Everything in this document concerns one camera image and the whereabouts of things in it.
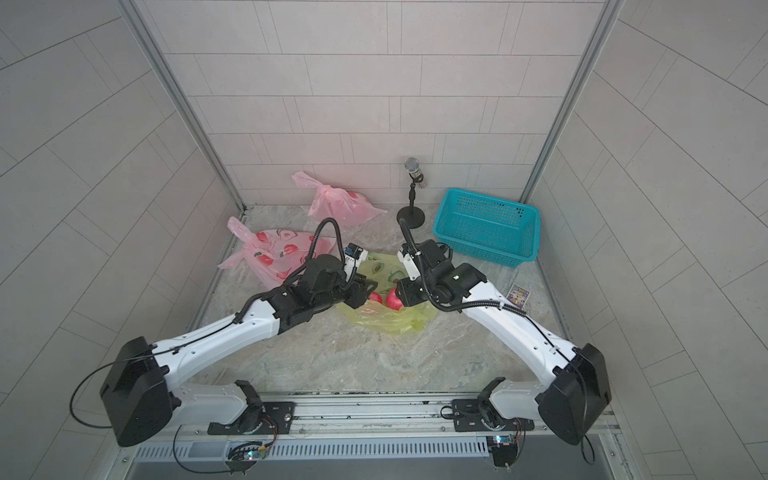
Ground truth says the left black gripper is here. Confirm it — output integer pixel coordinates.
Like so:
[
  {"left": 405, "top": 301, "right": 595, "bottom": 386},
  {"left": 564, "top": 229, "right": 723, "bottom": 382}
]
[{"left": 311, "top": 270, "right": 381, "bottom": 310}]

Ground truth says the yellow-green plastic bag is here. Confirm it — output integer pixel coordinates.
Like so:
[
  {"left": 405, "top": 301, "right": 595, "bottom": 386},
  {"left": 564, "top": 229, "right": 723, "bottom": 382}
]
[{"left": 336, "top": 252, "right": 437, "bottom": 335}]

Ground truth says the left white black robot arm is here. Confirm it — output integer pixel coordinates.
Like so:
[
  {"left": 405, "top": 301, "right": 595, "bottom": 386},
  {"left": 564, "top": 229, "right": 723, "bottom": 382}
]
[{"left": 99, "top": 243, "right": 377, "bottom": 447}]

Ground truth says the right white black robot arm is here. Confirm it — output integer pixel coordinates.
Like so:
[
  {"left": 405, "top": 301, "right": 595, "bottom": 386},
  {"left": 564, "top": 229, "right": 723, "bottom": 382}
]
[{"left": 396, "top": 219, "right": 612, "bottom": 467}]

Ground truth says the pink strawberry print plastic bag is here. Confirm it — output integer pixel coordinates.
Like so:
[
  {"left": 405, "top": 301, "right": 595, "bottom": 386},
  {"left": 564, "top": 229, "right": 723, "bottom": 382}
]
[{"left": 218, "top": 217, "right": 318, "bottom": 289}]

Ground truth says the plain pink plastic bag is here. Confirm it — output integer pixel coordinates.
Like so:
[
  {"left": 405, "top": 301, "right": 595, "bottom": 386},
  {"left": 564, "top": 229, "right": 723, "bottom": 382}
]
[{"left": 292, "top": 171, "right": 386, "bottom": 226}]

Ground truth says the teal plastic basket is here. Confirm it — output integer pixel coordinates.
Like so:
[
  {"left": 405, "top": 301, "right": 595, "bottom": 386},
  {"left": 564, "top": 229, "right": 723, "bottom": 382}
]
[{"left": 433, "top": 188, "right": 541, "bottom": 268}]

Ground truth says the microphone on black stand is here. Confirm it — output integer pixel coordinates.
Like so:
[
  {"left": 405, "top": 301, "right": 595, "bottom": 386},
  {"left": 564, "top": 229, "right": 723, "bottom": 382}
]
[{"left": 396, "top": 157, "right": 425, "bottom": 229}]

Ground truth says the small printed card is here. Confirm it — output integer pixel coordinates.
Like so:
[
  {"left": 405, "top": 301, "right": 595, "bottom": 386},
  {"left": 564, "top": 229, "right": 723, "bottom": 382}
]
[{"left": 506, "top": 284, "right": 530, "bottom": 310}]

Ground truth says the right circuit board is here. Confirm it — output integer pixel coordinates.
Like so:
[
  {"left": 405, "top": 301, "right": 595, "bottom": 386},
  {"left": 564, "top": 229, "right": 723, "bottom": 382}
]
[{"left": 486, "top": 435, "right": 520, "bottom": 470}]

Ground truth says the circuit board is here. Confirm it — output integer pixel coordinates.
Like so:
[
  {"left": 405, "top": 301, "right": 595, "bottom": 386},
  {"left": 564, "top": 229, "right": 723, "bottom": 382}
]
[
  {"left": 225, "top": 441, "right": 271, "bottom": 475},
  {"left": 486, "top": 435, "right": 520, "bottom": 470}
]

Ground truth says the left circuit board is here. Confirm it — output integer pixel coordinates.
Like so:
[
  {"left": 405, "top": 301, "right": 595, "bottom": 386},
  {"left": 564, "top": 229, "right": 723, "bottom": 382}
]
[{"left": 225, "top": 441, "right": 271, "bottom": 475}]

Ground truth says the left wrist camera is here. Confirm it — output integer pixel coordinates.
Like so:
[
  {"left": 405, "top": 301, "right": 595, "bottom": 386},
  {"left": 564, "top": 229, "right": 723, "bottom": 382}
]
[{"left": 344, "top": 243, "right": 368, "bottom": 262}]

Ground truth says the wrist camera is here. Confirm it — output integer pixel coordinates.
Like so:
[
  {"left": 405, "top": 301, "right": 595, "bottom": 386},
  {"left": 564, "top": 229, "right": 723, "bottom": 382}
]
[
  {"left": 344, "top": 243, "right": 368, "bottom": 262},
  {"left": 397, "top": 251, "right": 421, "bottom": 280}
]

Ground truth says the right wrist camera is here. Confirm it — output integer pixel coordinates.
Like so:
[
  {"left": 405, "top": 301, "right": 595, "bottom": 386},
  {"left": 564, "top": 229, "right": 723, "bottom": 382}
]
[{"left": 397, "top": 251, "right": 421, "bottom": 280}]

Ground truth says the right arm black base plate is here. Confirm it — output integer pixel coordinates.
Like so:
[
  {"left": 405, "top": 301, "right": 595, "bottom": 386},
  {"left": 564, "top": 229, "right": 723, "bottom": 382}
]
[{"left": 441, "top": 399, "right": 535, "bottom": 432}]

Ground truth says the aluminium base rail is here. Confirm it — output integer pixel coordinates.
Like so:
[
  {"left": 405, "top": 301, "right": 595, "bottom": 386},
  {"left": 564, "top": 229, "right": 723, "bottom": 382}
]
[{"left": 117, "top": 392, "right": 620, "bottom": 444}]

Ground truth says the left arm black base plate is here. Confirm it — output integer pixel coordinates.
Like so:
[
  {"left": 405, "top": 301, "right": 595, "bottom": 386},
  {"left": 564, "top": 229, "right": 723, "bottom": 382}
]
[{"left": 207, "top": 402, "right": 296, "bottom": 436}]

